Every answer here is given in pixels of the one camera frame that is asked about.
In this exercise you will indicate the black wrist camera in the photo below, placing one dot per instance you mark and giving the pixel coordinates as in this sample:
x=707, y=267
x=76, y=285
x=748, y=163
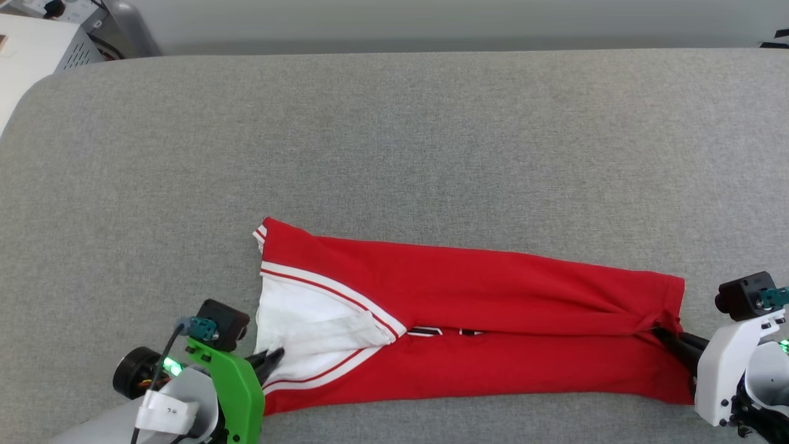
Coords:
x=743, y=296
x=223, y=324

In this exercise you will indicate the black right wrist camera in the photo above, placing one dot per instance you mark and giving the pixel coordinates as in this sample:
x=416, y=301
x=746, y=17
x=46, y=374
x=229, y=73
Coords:
x=743, y=296

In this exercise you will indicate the red and white jersey garment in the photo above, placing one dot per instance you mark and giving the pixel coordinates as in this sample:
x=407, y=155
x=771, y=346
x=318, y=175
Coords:
x=462, y=283

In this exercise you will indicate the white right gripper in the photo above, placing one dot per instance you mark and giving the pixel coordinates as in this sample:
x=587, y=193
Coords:
x=724, y=370

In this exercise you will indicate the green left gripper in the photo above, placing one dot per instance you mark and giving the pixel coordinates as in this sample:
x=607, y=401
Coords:
x=237, y=394

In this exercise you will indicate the grey metal cylinder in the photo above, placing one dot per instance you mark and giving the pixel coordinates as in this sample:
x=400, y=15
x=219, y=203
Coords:
x=129, y=28

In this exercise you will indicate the white power strip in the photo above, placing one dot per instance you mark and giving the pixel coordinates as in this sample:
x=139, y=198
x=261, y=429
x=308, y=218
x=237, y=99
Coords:
x=74, y=9

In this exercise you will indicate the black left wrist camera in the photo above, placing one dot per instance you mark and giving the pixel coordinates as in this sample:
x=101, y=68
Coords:
x=223, y=324

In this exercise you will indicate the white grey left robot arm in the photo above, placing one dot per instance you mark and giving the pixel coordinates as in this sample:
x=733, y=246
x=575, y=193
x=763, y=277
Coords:
x=138, y=373

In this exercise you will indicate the white metal equipment box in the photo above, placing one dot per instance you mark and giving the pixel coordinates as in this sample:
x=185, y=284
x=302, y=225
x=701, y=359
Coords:
x=31, y=61

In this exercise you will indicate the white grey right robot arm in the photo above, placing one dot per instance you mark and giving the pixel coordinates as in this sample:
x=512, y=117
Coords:
x=767, y=388

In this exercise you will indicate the black floor object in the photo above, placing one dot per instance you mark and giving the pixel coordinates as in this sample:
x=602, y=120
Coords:
x=776, y=38

